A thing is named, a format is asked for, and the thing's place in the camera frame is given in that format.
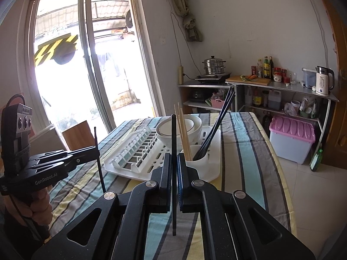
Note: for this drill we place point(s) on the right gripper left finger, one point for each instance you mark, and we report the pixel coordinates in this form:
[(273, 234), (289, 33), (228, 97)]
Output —
[(115, 226)]

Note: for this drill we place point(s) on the black chopstick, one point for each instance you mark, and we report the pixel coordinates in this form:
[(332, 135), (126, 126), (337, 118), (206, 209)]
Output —
[(174, 173), (99, 162)]

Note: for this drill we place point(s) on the metal kitchen shelf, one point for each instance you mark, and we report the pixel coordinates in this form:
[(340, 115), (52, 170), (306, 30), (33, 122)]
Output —
[(309, 105)]

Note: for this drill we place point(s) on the person's left hand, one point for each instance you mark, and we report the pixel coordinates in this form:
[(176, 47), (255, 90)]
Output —
[(40, 209)]

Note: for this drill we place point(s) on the wooden chair back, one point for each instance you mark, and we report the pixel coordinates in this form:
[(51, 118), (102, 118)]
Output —
[(78, 136)]

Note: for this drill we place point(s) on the striped tablecloth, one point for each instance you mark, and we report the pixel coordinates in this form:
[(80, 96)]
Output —
[(248, 163)]

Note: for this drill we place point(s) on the white utensil cup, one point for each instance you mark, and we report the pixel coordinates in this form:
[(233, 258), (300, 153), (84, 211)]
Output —
[(200, 161)]

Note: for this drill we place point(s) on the white plastic dish rack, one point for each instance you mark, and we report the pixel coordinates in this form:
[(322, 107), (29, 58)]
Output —
[(140, 152)]

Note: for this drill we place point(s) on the black chopsticks bundle in cup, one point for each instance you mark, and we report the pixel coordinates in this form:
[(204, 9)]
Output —
[(206, 143)]

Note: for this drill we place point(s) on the wooden chopstick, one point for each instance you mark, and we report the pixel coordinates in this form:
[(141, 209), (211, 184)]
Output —
[(182, 132), (185, 132)]

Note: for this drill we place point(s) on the green glass bottle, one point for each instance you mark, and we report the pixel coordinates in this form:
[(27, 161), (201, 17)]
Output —
[(317, 158)]

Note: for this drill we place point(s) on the pink lidded storage box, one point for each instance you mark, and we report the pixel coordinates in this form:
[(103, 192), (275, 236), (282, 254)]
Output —
[(291, 139)]

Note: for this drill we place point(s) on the white ceramic bowl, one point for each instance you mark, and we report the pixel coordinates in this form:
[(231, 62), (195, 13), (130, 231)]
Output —
[(193, 126)]

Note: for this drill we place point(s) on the pink plastic basket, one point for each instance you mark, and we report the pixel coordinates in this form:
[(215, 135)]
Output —
[(217, 103)]

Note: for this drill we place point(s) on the plastic jug on shelf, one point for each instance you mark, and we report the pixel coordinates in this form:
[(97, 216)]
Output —
[(274, 99)]

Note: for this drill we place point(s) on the wooden cutting board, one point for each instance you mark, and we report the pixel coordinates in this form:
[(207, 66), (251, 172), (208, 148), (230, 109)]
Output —
[(248, 80)]

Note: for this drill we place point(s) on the black induction cooker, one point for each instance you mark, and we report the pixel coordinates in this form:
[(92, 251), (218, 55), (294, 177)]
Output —
[(217, 79)]

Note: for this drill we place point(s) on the stainless steel steamer pot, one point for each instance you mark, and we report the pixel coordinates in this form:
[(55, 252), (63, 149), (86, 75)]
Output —
[(214, 66)]

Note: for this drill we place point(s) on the translucent plastic container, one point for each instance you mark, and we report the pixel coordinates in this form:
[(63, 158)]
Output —
[(309, 77)]

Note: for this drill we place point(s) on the dark sauce bottle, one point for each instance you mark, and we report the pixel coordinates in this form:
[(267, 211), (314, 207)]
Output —
[(271, 67)]

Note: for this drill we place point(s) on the white electric kettle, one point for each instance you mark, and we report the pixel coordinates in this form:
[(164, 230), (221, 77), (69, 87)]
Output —
[(325, 80)]

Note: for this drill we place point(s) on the wooden door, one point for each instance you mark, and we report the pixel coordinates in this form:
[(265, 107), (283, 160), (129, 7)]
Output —
[(335, 146)]

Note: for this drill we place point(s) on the sliding window frame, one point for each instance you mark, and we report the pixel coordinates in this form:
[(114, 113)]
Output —
[(25, 55)]

